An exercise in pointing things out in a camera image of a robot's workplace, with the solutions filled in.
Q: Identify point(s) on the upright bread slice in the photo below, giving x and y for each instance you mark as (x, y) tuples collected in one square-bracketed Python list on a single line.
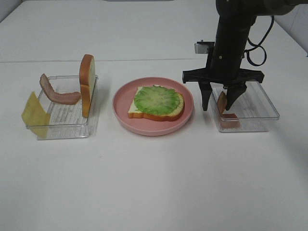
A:
[(87, 81)]

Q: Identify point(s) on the clear left plastic container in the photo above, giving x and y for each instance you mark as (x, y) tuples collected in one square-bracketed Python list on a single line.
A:
[(66, 121)]

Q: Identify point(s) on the green lettuce leaf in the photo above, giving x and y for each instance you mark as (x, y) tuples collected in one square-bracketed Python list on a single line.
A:
[(158, 100)]

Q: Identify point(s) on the white bread slice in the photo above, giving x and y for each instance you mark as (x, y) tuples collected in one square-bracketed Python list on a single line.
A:
[(133, 113)]

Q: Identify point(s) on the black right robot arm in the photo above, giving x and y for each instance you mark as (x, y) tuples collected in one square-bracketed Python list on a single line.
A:
[(225, 54)]

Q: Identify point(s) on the pink bacon strip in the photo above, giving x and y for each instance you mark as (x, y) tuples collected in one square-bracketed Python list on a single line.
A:
[(62, 98)]

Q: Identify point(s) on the clear right plastic container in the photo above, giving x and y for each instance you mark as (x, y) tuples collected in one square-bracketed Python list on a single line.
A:
[(253, 111)]

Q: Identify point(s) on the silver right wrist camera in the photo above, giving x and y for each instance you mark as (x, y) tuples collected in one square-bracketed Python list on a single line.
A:
[(203, 47)]

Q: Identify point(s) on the clear plastic container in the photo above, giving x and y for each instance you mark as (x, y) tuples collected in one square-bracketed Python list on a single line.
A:
[(66, 121), (253, 111)]

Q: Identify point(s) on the yellow cheese slice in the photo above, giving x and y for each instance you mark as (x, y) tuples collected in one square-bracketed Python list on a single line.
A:
[(34, 115)]

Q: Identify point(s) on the pink round plate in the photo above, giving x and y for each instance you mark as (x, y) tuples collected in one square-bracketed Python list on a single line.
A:
[(124, 97)]

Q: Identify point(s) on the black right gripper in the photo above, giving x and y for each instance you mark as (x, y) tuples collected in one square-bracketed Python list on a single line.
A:
[(222, 71)]

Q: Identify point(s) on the brown bacon strip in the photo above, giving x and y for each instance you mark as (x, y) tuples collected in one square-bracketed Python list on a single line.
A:
[(222, 106)]

